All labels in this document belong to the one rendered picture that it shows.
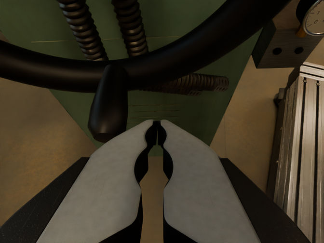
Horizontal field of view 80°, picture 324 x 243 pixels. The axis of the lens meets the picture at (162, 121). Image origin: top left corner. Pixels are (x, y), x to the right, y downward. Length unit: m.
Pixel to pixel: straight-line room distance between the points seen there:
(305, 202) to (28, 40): 0.74
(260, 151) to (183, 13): 0.73
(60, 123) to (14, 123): 0.23
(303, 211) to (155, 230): 0.46
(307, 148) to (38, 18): 0.75
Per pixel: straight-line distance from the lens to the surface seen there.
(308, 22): 0.34
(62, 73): 0.18
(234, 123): 0.98
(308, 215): 0.68
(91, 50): 0.23
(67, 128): 1.04
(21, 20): 0.41
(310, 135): 0.79
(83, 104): 0.54
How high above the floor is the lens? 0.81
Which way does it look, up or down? 60 degrees down
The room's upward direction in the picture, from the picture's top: 4 degrees counter-clockwise
